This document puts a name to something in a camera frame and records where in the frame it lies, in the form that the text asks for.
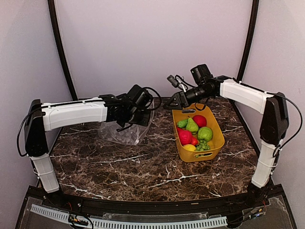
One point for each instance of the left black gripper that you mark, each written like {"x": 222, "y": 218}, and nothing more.
{"x": 145, "y": 121}

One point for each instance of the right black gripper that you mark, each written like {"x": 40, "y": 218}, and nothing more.
{"x": 181, "y": 100}

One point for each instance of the clear zip top bag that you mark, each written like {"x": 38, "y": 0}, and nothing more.
{"x": 131, "y": 136}

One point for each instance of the green toy pear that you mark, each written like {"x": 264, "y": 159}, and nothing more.
{"x": 192, "y": 126}

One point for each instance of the pink red toy fruit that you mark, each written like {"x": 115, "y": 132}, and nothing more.
{"x": 185, "y": 137}

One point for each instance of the yellow plastic basket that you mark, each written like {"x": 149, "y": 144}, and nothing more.
{"x": 216, "y": 143}

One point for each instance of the red toy chili pepper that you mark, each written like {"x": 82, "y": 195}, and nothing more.
{"x": 194, "y": 139}

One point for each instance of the yellow toy lemon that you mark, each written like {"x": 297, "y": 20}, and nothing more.
{"x": 189, "y": 147}

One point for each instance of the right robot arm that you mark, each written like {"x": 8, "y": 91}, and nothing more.
{"x": 271, "y": 106}

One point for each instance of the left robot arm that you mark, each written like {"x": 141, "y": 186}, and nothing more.
{"x": 45, "y": 117}

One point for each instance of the green toy cucumber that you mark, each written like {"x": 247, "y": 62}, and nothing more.
{"x": 182, "y": 123}

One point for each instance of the red toy tomato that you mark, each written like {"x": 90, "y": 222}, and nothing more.
{"x": 200, "y": 120}

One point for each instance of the green toy grapes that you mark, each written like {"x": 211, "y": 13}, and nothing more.
{"x": 202, "y": 146}

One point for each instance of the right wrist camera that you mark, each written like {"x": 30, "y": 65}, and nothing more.
{"x": 177, "y": 82}

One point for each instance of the left black frame post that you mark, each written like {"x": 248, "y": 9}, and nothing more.
{"x": 60, "y": 49}

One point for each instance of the black frame post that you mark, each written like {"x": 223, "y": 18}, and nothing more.
{"x": 249, "y": 39}
{"x": 60, "y": 49}

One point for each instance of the white slotted cable duct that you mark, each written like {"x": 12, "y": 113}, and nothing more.
{"x": 124, "y": 221}

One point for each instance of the right black frame post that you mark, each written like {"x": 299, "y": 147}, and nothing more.
{"x": 249, "y": 39}

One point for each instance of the black front rail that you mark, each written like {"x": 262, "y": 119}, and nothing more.
{"x": 227, "y": 206}

